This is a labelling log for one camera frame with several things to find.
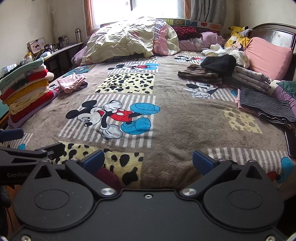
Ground dark side desk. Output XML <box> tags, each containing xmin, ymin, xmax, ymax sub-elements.
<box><xmin>44</xmin><ymin>42</ymin><xmax>84</xmax><ymax>80</ymax></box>

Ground steel thermos bottle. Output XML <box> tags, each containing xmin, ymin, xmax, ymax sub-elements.
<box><xmin>75</xmin><ymin>28</ymin><xmax>82</xmax><ymax>43</ymax></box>

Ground colourful alphabet foam mat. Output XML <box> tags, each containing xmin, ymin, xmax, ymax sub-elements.
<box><xmin>162</xmin><ymin>18</ymin><xmax>222</xmax><ymax>33</ymax></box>

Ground green garment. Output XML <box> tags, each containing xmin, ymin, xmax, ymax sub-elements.
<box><xmin>278</xmin><ymin>81</ymin><xmax>296</xmax><ymax>99</ymax></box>

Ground white box on desk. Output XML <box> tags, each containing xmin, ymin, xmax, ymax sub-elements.
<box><xmin>27</xmin><ymin>37</ymin><xmax>46</xmax><ymax>54</ymax></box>

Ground pink sweatshirt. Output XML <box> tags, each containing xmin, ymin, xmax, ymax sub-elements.
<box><xmin>235</xmin><ymin>89</ymin><xmax>256</xmax><ymax>114</ymax></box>

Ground yellow pikachu plush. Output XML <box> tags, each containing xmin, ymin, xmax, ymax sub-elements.
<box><xmin>224</xmin><ymin>26</ymin><xmax>252</xmax><ymax>50</ymax></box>

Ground black white striped shirt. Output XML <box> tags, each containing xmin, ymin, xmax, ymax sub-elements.
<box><xmin>240</xmin><ymin>87</ymin><xmax>295</xmax><ymax>124</ymax></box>

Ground cream pink crumpled duvet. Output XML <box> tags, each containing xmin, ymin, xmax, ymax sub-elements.
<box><xmin>81</xmin><ymin>16</ymin><xmax>180</xmax><ymax>65</ymax></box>

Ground lilac pillow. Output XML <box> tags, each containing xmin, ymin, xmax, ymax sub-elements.
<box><xmin>179</xmin><ymin>32</ymin><xmax>226</xmax><ymax>52</ymax></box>

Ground purple garment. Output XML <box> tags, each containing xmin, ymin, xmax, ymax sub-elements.
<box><xmin>271</xmin><ymin>85</ymin><xmax>296</xmax><ymax>115</ymax></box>

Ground pink folded baby clothes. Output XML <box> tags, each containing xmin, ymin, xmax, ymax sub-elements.
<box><xmin>57</xmin><ymin>73</ymin><xmax>88</xmax><ymax>96</ymax></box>

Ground dark wooden headboard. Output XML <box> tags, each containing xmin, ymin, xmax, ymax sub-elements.
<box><xmin>249</xmin><ymin>23</ymin><xmax>296</xmax><ymax>81</ymax></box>

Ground mickey mouse brown blanket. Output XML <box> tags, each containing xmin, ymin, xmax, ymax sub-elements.
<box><xmin>4</xmin><ymin>55</ymin><xmax>295</xmax><ymax>196</ymax></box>

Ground pink pillow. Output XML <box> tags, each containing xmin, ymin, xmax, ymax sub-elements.
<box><xmin>244</xmin><ymin>37</ymin><xmax>293</xmax><ymax>80</ymax></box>

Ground black folded garment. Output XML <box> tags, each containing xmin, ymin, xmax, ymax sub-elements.
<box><xmin>201</xmin><ymin>54</ymin><xmax>236</xmax><ymax>76</ymax></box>

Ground grey curtain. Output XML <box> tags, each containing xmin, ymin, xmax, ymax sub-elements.
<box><xmin>191</xmin><ymin>0</ymin><xmax>227</xmax><ymax>25</ymax></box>

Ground floral folded bedding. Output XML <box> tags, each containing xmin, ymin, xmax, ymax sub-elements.
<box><xmin>232</xmin><ymin>66</ymin><xmax>271</xmax><ymax>93</ymax></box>

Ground dark red dotted cloth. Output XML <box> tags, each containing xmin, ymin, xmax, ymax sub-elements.
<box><xmin>173</xmin><ymin>26</ymin><xmax>202</xmax><ymax>41</ymax></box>

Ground stack of folded clothes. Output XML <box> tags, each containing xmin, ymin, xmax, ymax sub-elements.
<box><xmin>1</xmin><ymin>57</ymin><xmax>58</xmax><ymax>128</ymax></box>

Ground brown plaid folded garment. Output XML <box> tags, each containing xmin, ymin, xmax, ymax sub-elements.
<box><xmin>178</xmin><ymin>64</ymin><xmax>222</xmax><ymax>85</ymax></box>

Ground white crumpled clothes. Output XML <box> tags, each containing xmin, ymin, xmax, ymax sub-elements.
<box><xmin>201</xmin><ymin>44</ymin><xmax>250</xmax><ymax>68</ymax></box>

